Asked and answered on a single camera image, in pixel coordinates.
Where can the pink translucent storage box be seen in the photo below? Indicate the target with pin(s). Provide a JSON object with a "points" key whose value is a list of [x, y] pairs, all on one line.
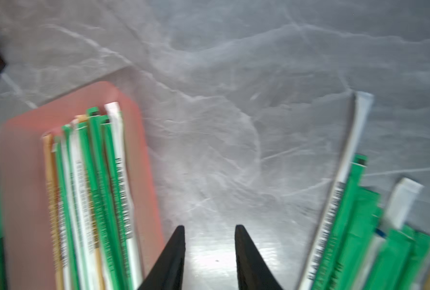
{"points": [[24, 198]]}

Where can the white PLA printed straw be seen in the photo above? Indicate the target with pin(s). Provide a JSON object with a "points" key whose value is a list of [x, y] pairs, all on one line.
{"points": [[124, 206]]}

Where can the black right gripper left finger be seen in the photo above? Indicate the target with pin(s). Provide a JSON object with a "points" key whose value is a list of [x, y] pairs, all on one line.
{"points": [[167, 273]]}

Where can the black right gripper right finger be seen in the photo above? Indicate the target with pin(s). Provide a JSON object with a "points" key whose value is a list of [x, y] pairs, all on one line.
{"points": [[252, 271]]}

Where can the white printed wrapped straw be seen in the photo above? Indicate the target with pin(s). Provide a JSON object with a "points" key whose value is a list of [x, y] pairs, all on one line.
{"points": [[362, 106]]}

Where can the green PLA printed straw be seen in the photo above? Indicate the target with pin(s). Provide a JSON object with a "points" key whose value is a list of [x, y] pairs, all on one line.
{"points": [[104, 205]]}

